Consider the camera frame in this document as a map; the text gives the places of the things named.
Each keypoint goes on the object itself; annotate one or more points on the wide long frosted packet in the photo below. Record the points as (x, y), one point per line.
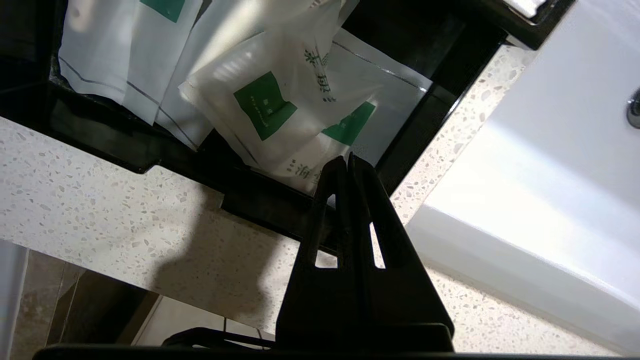
(115, 50)

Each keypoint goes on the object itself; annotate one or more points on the flat white green-label sachet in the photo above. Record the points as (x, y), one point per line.
(380, 110)

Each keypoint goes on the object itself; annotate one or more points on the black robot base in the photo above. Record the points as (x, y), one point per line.
(215, 337)

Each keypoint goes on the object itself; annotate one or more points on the white sink basin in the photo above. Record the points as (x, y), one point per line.
(550, 175)

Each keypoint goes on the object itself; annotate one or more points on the slim long toothbrush packet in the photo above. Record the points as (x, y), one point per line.
(210, 50)

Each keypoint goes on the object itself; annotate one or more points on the black pull-out drawer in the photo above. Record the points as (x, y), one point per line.
(125, 145)

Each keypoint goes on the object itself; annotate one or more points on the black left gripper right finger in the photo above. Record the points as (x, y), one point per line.
(405, 300)

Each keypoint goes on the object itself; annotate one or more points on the small square frosted packet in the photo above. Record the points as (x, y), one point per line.
(265, 105)

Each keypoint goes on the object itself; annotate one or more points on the chrome sink drain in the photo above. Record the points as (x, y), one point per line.
(635, 107)

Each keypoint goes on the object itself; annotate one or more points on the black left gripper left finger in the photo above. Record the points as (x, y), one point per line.
(315, 300)

